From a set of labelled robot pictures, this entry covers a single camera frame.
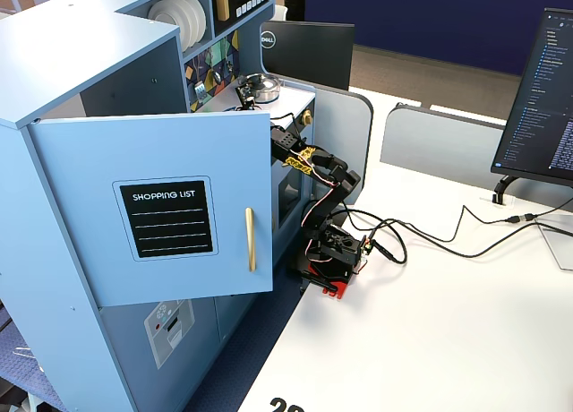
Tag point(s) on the light blue toy kitchen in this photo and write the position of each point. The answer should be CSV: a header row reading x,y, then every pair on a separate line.
x,y
67,71

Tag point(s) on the white toy plate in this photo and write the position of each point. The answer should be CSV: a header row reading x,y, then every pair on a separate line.
x,y
193,20
165,17
203,15

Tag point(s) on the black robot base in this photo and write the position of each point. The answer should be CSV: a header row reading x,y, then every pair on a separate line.
x,y
340,251

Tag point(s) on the gray toy pot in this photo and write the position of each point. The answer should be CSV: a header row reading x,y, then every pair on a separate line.
x,y
266,89

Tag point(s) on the black trash bin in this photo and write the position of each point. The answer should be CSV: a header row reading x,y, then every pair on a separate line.
x,y
293,0

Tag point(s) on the black Dell monitor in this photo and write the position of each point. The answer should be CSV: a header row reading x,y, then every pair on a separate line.
x,y
313,54

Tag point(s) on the gray ice dispenser sticker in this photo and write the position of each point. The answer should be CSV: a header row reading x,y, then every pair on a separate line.
x,y
170,331

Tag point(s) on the gray rounded desk divider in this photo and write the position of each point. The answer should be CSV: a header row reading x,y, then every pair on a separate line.
x,y
349,130
438,143

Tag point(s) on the light blue cabinet door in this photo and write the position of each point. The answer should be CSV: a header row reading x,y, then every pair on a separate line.
x,y
80,161

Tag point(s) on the dark blue office partition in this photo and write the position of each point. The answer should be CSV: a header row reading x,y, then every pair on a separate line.
x,y
425,18

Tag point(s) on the gold oven knob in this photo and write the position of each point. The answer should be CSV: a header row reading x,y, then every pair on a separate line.
x,y
307,117

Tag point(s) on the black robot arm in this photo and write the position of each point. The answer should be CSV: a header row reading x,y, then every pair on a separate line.
x,y
331,197

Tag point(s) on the gray flat monitor base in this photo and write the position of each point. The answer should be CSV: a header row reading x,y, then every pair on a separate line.
x,y
557,246

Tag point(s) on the red table clamp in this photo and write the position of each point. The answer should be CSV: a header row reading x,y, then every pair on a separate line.
x,y
338,291

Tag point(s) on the monitor showing code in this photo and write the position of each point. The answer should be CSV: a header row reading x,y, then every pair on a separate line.
x,y
537,94

